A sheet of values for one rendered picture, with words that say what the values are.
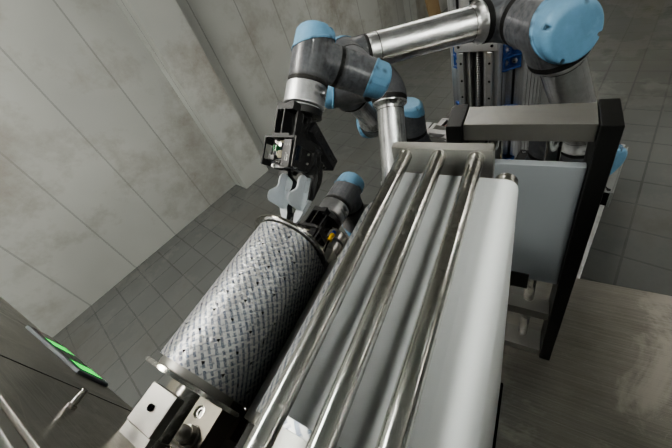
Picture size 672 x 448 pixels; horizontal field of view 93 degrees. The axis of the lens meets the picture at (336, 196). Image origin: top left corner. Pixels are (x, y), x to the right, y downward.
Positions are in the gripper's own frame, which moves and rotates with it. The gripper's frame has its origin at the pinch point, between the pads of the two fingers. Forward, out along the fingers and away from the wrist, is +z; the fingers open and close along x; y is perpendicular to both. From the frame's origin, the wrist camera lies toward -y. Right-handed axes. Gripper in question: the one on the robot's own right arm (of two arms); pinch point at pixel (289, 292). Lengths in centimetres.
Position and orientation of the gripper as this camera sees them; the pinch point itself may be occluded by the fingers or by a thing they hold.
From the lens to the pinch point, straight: 73.6
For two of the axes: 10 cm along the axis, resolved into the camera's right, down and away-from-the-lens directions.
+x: 8.5, 1.0, -5.1
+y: -2.9, -7.2, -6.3
